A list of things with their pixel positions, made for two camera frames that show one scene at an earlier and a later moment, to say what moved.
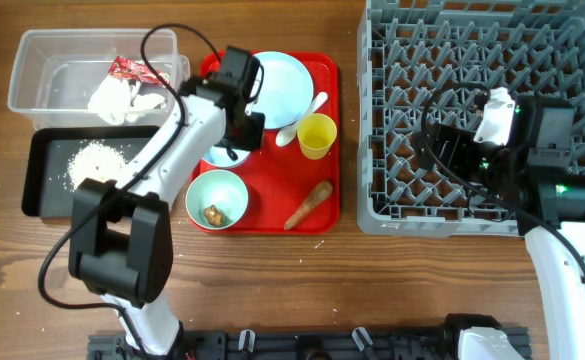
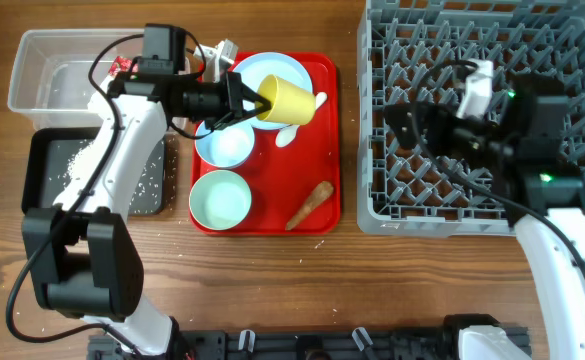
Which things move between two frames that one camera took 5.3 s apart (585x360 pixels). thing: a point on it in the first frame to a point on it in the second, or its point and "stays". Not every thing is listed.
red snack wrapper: [126, 68] stays
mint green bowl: [221, 189] stays
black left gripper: [254, 139] to [232, 107]
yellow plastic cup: [315, 134] to [290, 104]
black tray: [58, 159] stays
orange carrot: [321, 192] stays
